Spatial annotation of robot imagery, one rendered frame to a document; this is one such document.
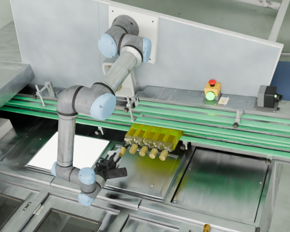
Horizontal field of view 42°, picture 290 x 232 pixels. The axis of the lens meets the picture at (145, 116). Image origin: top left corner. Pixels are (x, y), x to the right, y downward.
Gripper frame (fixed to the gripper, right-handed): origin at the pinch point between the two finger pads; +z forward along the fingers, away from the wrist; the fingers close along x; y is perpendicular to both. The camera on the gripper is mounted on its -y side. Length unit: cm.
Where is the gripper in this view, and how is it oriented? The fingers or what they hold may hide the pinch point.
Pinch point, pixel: (120, 153)
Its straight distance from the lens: 201.7
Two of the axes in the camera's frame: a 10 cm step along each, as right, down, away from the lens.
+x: 1.5, 7.9, 5.9
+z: 4.0, -5.9, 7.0
